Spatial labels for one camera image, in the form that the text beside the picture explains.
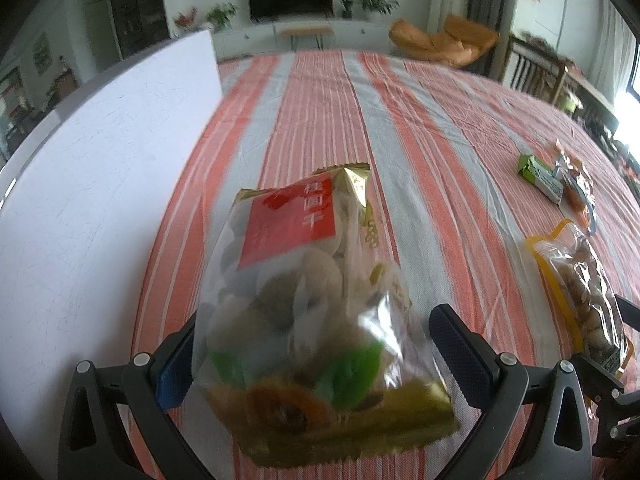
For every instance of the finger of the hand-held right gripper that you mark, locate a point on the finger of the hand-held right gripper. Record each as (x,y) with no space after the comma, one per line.
(592,367)
(629,312)

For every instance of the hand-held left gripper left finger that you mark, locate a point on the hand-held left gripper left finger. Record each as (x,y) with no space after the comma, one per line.
(172,385)

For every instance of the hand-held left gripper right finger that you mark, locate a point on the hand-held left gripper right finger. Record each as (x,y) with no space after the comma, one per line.
(460,355)

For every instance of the clear nut packet orange edge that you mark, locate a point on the clear nut packet orange edge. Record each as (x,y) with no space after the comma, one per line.
(580,285)

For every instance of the clear orange chicken packet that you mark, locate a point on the clear orange chicken packet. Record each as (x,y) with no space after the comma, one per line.
(575,195)

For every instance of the gold dried fruit bag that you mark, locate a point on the gold dried fruit bag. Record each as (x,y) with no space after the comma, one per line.
(310,285)

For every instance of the green white snack packet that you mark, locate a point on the green white snack packet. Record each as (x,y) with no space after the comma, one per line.
(542,176)

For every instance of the white board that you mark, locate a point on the white board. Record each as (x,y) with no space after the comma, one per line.
(100,185)

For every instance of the cluttered wooden side table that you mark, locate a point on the cluttered wooden side table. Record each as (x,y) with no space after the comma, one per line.
(590,92)

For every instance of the dark wooden chair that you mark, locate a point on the dark wooden chair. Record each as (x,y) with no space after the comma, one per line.
(532,70)

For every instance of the orange striped tablecloth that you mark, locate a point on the orange striped tablecloth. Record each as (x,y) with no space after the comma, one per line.
(310,125)

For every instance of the orange lounge chair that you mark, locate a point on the orange lounge chair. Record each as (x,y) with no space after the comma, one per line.
(425,40)

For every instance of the white television cabinet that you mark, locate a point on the white television cabinet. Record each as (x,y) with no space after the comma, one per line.
(360,35)

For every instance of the grey curtain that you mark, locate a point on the grey curtain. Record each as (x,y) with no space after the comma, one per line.
(492,0)

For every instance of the small wooden bench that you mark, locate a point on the small wooden bench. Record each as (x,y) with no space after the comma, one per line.
(305,31)

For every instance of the large leafy potted plant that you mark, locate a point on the large leafy potted plant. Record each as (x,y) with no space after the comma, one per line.
(375,1)

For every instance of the small potted plant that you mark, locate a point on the small potted plant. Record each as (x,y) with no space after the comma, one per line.
(346,6)

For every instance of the red flower arrangement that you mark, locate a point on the red flower arrangement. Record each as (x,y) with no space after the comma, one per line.
(185,17)

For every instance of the green potted plant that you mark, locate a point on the green potted plant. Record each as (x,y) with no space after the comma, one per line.
(221,14)

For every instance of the dark bookcase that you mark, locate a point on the dark bookcase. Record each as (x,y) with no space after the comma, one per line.
(137,5)

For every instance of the framed wall picture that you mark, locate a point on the framed wall picture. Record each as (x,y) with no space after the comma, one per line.
(42,50)

